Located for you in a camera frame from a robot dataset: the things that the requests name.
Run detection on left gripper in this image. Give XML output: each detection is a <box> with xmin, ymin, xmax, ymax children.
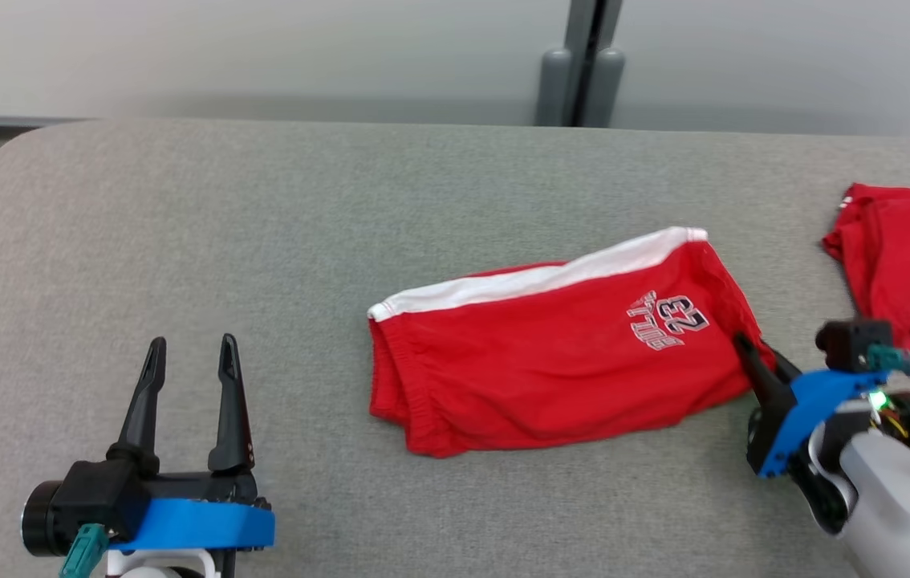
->
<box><xmin>20</xmin><ymin>333</ymin><xmax>271</xmax><ymax>557</ymax></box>

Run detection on red shorts with white stripe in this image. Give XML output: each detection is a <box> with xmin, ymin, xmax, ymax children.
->
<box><xmin>367</xmin><ymin>226</ymin><xmax>777</xmax><ymax>459</ymax></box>

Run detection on blue right camera mount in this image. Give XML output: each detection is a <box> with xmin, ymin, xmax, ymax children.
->
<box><xmin>746</xmin><ymin>369</ymin><xmax>891</xmax><ymax>480</ymax></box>

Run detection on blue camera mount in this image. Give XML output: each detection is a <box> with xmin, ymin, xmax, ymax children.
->
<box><xmin>746</xmin><ymin>369</ymin><xmax>891</xmax><ymax>480</ymax></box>
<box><xmin>108</xmin><ymin>498</ymin><xmax>277</xmax><ymax>553</ymax></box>

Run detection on blue left camera mount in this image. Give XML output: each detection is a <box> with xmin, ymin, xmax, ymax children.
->
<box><xmin>108</xmin><ymin>498</ymin><xmax>277</xmax><ymax>553</ymax></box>

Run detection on teal right camera connector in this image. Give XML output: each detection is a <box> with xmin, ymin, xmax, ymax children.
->
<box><xmin>867</xmin><ymin>344</ymin><xmax>910</xmax><ymax>378</ymax></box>

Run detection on teal camera connector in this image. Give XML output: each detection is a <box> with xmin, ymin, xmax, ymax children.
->
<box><xmin>867</xmin><ymin>344</ymin><xmax>910</xmax><ymax>378</ymax></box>
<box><xmin>59</xmin><ymin>523</ymin><xmax>111</xmax><ymax>578</ymax></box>

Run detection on teal left camera connector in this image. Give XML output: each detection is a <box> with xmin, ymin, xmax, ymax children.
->
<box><xmin>59</xmin><ymin>523</ymin><xmax>111</xmax><ymax>578</ymax></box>

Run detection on grey cylindrical post foot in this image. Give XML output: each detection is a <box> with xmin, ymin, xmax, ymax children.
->
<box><xmin>535</xmin><ymin>48</ymin><xmax>574</xmax><ymax>128</ymax></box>
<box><xmin>583</xmin><ymin>48</ymin><xmax>626</xmax><ymax>129</ymax></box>

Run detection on grey partition post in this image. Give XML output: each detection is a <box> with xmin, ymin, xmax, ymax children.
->
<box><xmin>563</xmin><ymin>0</ymin><xmax>624</xmax><ymax>128</ymax></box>

